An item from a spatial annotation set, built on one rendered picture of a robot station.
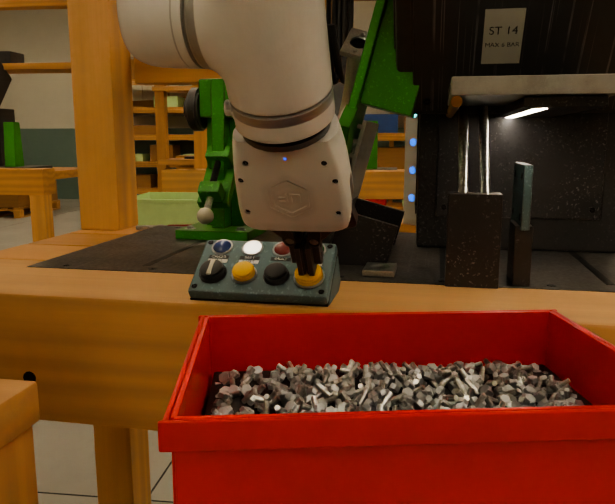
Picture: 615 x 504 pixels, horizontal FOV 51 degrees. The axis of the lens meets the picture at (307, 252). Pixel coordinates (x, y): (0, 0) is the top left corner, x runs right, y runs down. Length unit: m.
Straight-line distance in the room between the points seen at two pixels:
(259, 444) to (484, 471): 0.13
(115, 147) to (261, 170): 0.86
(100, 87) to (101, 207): 0.24
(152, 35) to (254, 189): 0.15
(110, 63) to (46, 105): 11.07
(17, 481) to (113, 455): 0.91
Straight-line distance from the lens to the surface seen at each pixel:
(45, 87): 12.47
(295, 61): 0.47
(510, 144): 1.02
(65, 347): 0.77
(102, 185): 1.40
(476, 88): 0.67
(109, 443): 1.55
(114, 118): 1.38
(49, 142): 12.43
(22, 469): 0.66
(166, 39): 0.49
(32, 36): 12.64
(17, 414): 0.63
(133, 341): 0.72
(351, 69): 0.96
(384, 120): 7.83
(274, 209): 0.57
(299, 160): 0.53
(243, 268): 0.67
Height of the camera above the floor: 1.07
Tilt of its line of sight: 10 degrees down
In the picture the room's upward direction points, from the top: straight up
